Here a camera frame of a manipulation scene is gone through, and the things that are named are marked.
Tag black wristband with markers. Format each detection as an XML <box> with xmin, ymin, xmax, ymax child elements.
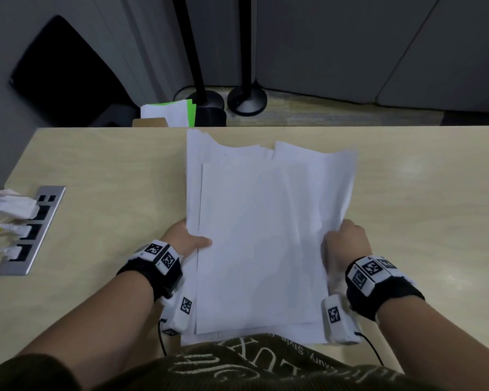
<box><xmin>117</xmin><ymin>239</ymin><xmax>184</xmax><ymax>301</ymax></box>
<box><xmin>345</xmin><ymin>255</ymin><xmax>426</xmax><ymax>322</ymax></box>

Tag light wooden desk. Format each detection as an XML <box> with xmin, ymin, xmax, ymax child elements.
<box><xmin>0</xmin><ymin>125</ymin><xmax>489</xmax><ymax>379</ymax></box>

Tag dark green printed sweater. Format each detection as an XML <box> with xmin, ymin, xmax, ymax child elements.
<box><xmin>0</xmin><ymin>332</ymin><xmax>445</xmax><ymax>391</ymax></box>

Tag stack of white papers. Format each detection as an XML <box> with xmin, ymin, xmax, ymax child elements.
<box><xmin>180</xmin><ymin>128</ymin><xmax>359</xmax><ymax>346</ymax></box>

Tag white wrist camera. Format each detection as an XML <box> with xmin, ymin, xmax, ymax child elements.
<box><xmin>321</xmin><ymin>295</ymin><xmax>363</xmax><ymax>346</ymax></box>
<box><xmin>161</xmin><ymin>296</ymin><xmax>195</xmax><ymax>337</ymax></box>

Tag person's right forearm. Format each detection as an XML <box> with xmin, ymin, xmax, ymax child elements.
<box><xmin>377</xmin><ymin>297</ymin><xmax>489</xmax><ymax>391</ymax></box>

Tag black camera cable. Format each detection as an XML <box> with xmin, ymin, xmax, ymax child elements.
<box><xmin>355</xmin><ymin>331</ymin><xmax>386</xmax><ymax>367</ymax></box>
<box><xmin>158</xmin><ymin>318</ymin><xmax>168</xmax><ymax>357</ymax></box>

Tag person's right hand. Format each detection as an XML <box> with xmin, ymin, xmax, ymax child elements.
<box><xmin>322</xmin><ymin>218</ymin><xmax>374</xmax><ymax>298</ymax></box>

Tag black left camera cable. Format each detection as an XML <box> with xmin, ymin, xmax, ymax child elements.
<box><xmin>158</xmin><ymin>318</ymin><xmax>168</xmax><ymax>357</ymax></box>

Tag person's left forearm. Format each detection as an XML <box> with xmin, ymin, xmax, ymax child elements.
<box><xmin>18</xmin><ymin>269</ymin><xmax>155</xmax><ymax>381</ymax></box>

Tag black left wristband with markers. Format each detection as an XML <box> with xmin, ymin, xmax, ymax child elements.
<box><xmin>117</xmin><ymin>239</ymin><xmax>184</xmax><ymax>301</ymax></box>

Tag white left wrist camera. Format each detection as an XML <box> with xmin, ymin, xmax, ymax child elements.
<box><xmin>161</xmin><ymin>296</ymin><xmax>195</xmax><ymax>337</ymax></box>

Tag white and green paper pile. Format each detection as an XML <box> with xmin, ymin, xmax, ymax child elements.
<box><xmin>140</xmin><ymin>99</ymin><xmax>197</xmax><ymax>128</ymax></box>

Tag black chair back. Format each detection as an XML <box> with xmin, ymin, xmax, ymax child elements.
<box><xmin>9</xmin><ymin>15</ymin><xmax>141</xmax><ymax>128</ymax></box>

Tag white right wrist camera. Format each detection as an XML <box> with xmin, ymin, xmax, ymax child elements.
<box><xmin>321</xmin><ymin>295</ymin><xmax>363</xmax><ymax>346</ymax></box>

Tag black right wristband with markers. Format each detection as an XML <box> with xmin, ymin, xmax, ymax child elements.
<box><xmin>345</xmin><ymin>255</ymin><xmax>426</xmax><ymax>322</ymax></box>

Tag brown cardboard box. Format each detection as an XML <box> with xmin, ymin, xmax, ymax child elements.
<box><xmin>131</xmin><ymin>117</ymin><xmax>168</xmax><ymax>128</ymax></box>

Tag silver desk socket panel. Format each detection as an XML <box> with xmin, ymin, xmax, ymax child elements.
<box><xmin>0</xmin><ymin>186</ymin><xmax>67</xmax><ymax>276</ymax></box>

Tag black stand with round base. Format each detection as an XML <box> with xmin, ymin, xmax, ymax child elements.
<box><xmin>172</xmin><ymin>0</ymin><xmax>228</xmax><ymax>127</ymax></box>
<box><xmin>227</xmin><ymin>0</ymin><xmax>268</xmax><ymax>117</ymax></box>

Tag person's left hand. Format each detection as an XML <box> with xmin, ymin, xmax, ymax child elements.
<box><xmin>162</xmin><ymin>217</ymin><xmax>214</xmax><ymax>265</ymax></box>

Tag white power adapter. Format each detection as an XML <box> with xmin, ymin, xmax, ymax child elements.
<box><xmin>0</xmin><ymin>194</ymin><xmax>41</xmax><ymax>219</ymax></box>

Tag black right camera cable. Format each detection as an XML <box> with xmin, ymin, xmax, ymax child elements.
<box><xmin>355</xmin><ymin>331</ymin><xmax>386</xmax><ymax>367</ymax></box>

